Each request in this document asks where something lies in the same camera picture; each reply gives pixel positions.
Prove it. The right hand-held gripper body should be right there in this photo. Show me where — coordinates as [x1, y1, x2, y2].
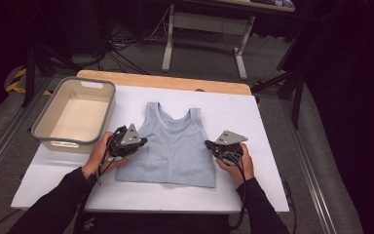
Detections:
[213, 130, 249, 166]

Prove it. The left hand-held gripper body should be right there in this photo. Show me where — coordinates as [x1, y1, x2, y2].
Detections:
[106, 123, 144, 159]

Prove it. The light blue tank top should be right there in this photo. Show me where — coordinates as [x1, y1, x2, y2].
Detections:
[115, 101, 217, 189]

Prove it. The beige plastic basket grey rim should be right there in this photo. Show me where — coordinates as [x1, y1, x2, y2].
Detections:
[31, 76, 117, 155]

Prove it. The person's right hand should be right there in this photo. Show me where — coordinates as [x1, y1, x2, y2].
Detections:
[215, 142, 255, 185]

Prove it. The person's left hand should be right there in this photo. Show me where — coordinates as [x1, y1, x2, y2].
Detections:
[82, 131, 131, 180]

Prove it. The white table cover sheet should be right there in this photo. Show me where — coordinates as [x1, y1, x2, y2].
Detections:
[10, 85, 290, 215]

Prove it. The black metal stand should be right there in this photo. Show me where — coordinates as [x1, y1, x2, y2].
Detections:
[251, 69, 306, 130]

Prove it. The yellow black hazard tape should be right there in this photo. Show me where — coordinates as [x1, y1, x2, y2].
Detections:
[5, 66, 54, 98]

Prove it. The colourful item on desk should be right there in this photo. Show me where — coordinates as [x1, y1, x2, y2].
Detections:
[249, 0, 296, 10]

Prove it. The dark curtain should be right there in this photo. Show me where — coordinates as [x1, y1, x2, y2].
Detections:
[285, 0, 374, 234]

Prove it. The left hand-held gripper black cable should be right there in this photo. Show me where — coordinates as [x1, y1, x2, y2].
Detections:
[76, 126, 129, 234]

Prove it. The hand-held gripper black cable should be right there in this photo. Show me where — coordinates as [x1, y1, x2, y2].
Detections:
[76, 126, 129, 234]
[227, 151, 249, 230]

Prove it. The right hand-held gripper black cable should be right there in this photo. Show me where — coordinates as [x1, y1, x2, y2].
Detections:
[227, 151, 249, 230]

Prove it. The tangle of floor cables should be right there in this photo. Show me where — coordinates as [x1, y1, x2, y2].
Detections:
[87, 6, 173, 76]

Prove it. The metal floor rail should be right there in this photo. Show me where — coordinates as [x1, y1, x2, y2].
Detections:
[0, 77, 54, 193]
[280, 98, 339, 234]

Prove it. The black cable beside table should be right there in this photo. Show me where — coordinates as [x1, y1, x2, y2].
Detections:
[280, 176, 298, 234]

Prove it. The white desk frame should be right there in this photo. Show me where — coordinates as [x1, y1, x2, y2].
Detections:
[161, 0, 296, 82]

